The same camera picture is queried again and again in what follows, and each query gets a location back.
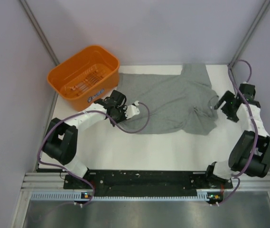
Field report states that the grey t shirt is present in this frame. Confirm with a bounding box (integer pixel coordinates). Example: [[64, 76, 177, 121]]
[[117, 64, 219, 135]]

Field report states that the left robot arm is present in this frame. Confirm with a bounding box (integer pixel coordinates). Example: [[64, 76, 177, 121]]
[[40, 90, 127, 189]]

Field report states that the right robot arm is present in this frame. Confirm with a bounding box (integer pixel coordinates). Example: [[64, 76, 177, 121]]
[[204, 83, 270, 188]]

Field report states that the orange plastic basket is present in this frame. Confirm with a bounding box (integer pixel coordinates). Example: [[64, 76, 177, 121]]
[[47, 45, 120, 111]]

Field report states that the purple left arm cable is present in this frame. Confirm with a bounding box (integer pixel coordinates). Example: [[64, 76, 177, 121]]
[[37, 102, 151, 209]]

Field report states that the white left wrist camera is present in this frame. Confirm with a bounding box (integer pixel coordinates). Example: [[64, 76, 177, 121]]
[[125, 101, 140, 120]]

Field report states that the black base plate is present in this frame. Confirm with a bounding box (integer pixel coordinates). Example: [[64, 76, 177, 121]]
[[63, 169, 234, 198]]

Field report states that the grey slotted cable duct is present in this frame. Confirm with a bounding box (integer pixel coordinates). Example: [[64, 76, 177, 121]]
[[30, 191, 209, 201]]

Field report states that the right aluminium frame post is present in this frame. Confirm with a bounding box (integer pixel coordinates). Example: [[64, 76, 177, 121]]
[[228, 0, 270, 68]]

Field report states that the aluminium frame post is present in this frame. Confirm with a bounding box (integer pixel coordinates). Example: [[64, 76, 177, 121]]
[[19, 0, 59, 66], [228, 0, 270, 68]]

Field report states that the aluminium front rail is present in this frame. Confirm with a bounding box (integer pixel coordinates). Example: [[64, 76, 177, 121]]
[[21, 171, 270, 191]]

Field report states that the left aluminium frame post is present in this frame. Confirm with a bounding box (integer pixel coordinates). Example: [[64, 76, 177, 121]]
[[19, 0, 59, 66]]

